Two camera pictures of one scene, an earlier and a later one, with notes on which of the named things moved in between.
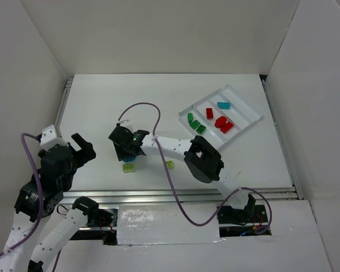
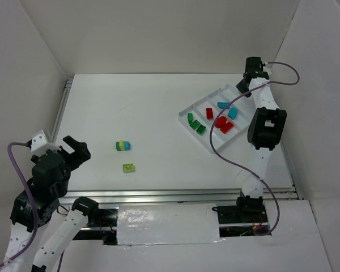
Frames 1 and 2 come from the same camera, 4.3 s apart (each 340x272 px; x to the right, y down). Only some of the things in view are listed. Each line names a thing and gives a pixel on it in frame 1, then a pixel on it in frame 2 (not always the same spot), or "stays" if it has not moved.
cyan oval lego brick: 129,159 → 233,112
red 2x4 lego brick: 226,127 stays
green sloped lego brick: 190,117 stays
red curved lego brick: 209,114 stays
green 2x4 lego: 201,129 stays
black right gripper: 122,149 → 245,86
